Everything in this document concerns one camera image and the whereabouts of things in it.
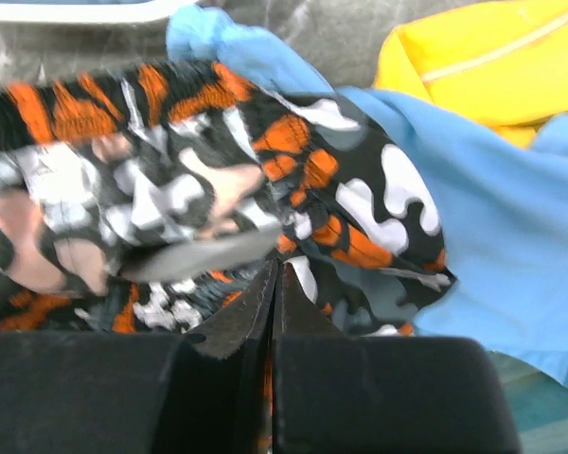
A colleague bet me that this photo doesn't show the light blue shorts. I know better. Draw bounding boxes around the light blue shorts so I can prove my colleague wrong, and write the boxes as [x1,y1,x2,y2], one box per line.
[165,4,568,398]

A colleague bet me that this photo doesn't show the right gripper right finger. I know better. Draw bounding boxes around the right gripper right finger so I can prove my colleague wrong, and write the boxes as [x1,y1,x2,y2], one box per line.
[272,265,521,453]

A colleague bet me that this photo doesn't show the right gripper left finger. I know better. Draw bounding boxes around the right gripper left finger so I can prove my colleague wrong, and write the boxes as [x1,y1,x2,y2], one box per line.
[0,263,277,453]

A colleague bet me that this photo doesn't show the white plastic basket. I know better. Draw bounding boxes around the white plastic basket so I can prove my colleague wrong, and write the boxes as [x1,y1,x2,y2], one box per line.
[0,1,196,26]

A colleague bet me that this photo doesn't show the yellow shorts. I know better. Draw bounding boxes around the yellow shorts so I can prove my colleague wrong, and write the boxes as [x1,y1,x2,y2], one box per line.
[374,0,568,147]

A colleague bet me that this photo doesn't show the camouflage patterned shorts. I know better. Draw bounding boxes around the camouflage patterned shorts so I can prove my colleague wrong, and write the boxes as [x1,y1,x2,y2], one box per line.
[0,61,454,335]

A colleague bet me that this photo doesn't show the teal shorts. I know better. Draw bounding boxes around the teal shorts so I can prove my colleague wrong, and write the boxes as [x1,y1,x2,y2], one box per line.
[489,352,568,454]

